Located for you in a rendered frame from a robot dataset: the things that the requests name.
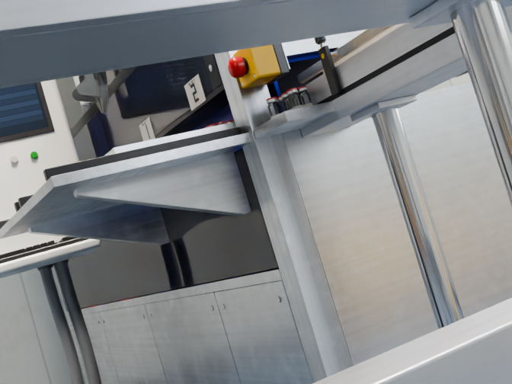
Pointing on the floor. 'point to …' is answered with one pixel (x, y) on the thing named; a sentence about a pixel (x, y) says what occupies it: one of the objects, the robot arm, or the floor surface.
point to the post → (288, 230)
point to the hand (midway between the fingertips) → (106, 106)
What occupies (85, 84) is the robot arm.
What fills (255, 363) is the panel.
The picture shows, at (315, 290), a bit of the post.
